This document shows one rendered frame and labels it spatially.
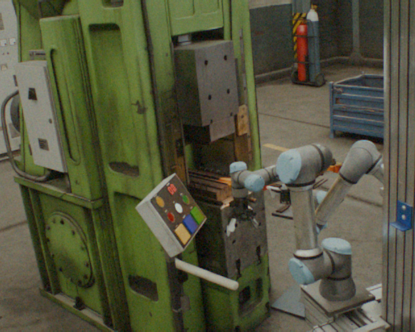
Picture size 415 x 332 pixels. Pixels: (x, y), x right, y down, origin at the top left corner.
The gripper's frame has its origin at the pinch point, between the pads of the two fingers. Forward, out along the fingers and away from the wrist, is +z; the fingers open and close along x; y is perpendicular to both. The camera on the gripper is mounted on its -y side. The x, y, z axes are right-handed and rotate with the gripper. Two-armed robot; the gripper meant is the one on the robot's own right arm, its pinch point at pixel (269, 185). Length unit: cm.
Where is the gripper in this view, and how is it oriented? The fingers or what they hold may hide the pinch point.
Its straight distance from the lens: 288.7
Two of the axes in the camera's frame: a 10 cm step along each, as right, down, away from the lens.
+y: 1.4, 9.4, 3.1
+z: -7.3, -1.2, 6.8
